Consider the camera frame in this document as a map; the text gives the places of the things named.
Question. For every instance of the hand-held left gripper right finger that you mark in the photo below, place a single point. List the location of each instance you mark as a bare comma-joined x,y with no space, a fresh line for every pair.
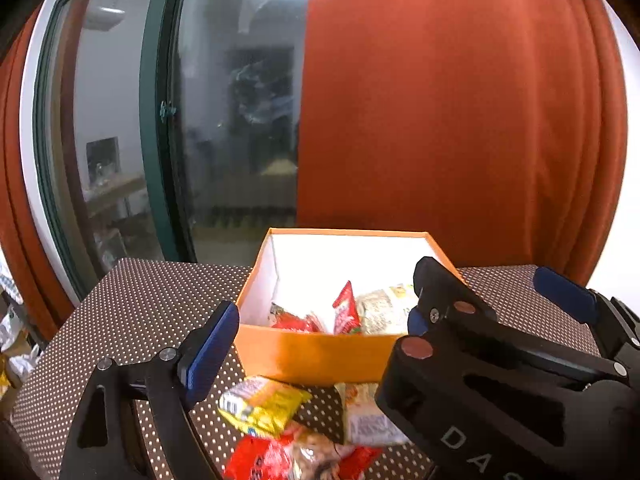
416,321

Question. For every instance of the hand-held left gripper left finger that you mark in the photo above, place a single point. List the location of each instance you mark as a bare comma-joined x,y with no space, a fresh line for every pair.
210,355

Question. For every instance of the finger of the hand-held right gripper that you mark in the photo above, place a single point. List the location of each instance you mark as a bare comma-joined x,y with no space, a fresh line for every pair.
565,292
450,295

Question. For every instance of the large yellow white snack bag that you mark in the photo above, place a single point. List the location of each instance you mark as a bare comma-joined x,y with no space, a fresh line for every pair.
387,310

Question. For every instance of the red snack packet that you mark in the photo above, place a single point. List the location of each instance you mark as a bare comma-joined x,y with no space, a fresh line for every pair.
346,310
255,460
295,322
360,462

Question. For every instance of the small yellow snack packet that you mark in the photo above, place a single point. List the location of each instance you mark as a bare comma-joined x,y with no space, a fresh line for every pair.
265,405

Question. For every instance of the pale snack packet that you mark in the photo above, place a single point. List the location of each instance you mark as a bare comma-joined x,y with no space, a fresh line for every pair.
370,422

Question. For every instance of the orange cardboard box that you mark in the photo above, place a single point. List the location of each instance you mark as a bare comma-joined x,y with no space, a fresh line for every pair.
310,355

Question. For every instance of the clear packet of brown snacks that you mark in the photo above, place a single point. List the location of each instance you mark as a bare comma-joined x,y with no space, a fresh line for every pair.
317,452

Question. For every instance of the brown polka dot tablecloth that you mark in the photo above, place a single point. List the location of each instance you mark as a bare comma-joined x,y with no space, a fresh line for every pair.
150,300

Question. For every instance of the wide rust red curtain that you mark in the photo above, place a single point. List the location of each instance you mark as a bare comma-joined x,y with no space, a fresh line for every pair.
450,110

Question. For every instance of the white plastic bag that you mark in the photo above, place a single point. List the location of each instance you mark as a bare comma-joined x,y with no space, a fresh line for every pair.
12,327

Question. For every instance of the patterned white cloth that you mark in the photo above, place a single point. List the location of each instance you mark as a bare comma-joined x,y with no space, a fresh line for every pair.
7,282

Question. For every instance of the green framed glass door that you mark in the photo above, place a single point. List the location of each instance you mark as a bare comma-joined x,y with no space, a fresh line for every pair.
225,135

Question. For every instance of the narrow rust red curtain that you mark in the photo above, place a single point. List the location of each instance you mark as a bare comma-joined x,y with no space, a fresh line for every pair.
20,210

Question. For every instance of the green door latch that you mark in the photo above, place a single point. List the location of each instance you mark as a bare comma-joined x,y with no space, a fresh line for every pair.
167,109

